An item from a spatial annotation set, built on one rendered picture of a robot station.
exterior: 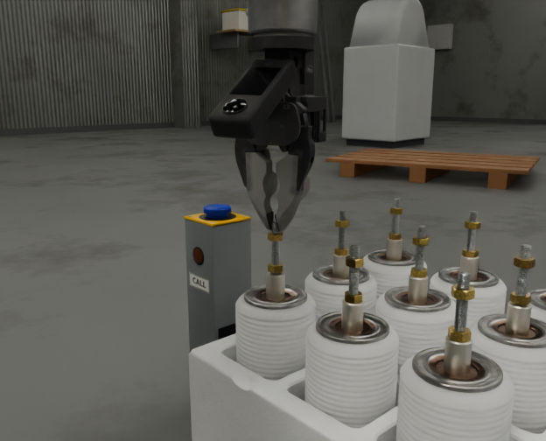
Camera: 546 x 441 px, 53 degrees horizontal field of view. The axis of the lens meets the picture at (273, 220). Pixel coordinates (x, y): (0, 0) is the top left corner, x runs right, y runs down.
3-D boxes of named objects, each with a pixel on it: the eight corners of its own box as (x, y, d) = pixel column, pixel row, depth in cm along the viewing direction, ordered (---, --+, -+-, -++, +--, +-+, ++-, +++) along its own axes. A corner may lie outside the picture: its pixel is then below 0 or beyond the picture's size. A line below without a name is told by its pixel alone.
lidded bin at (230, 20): (245, 33, 869) (245, 14, 862) (265, 31, 838) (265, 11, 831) (220, 31, 832) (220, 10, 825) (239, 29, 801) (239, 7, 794)
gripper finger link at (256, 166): (289, 221, 67) (292, 146, 65) (267, 232, 62) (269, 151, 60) (266, 218, 69) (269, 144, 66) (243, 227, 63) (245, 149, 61)
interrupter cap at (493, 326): (538, 319, 59) (539, 313, 59) (572, 352, 52) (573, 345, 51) (467, 318, 59) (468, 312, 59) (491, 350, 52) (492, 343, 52)
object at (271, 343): (328, 429, 69) (332, 295, 65) (280, 467, 62) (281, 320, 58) (270, 402, 75) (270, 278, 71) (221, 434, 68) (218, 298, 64)
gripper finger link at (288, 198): (319, 224, 65) (318, 147, 64) (299, 234, 60) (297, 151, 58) (296, 222, 67) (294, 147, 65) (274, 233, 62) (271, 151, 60)
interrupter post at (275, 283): (290, 298, 65) (290, 272, 64) (276, 304, 63) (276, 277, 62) (274, 294, 66) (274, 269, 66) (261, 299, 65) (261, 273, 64)
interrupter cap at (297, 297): (319, 297, 65) (319, 292, 65) (279, 317, 60) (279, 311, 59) (271, 284, 70) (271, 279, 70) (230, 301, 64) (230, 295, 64)
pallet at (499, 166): (543, 173, 344) (545, 157, 341) (524, 192, 277) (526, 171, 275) (370, 162, 404) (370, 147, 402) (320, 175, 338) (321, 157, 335)
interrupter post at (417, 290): (431, 303, 64) (433, 276, 63) (418, 307, 62) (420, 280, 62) (416, 297, 66) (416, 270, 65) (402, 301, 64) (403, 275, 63)
